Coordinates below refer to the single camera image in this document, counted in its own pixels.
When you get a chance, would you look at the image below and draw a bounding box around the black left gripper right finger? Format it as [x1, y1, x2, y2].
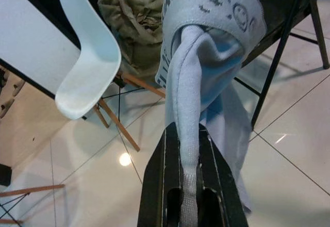
[197, 124, 249, 227]

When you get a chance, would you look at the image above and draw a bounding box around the light blue printed garment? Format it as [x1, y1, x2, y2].
[155, 0, 268, 227]

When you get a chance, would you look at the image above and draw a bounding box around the grey slipper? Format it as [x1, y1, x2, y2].
[0, 98, 15, 119]
[11, 79, 26, 96]

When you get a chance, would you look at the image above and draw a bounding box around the white plastic chair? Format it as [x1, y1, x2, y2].
[54, 0, 166, 152]

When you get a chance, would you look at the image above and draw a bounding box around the olive green bag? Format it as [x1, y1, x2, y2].
[97, 0, 167, 89]

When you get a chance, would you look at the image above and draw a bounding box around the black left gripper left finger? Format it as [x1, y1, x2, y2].
[137, 121, 184, 227]

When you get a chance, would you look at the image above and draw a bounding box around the black folding chair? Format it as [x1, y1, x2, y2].
[232, 0, 330, 130]

